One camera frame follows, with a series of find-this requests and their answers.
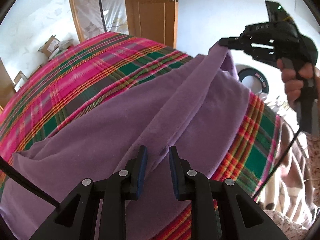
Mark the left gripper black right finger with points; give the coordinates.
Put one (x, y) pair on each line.
(219, 209)

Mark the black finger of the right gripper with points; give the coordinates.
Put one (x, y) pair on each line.
(230, 40)
(235, 46)

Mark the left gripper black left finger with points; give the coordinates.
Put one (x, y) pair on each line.
(97, 208)

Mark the purple fleece garment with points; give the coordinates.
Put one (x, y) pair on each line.
(198, 108)

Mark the plastic curtain with zipper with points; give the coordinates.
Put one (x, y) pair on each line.
(95, 17)

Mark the person right hand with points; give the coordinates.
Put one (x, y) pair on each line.
(292, 85)

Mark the wooden door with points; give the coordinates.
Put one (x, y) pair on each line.
(153, 19)

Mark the pink green plaid bedspread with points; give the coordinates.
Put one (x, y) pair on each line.
(100, 69)

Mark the wooden wardrobe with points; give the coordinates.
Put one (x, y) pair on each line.
(7, 90)

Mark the brown cardboard box with label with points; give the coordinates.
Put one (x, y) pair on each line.
(49, 46)

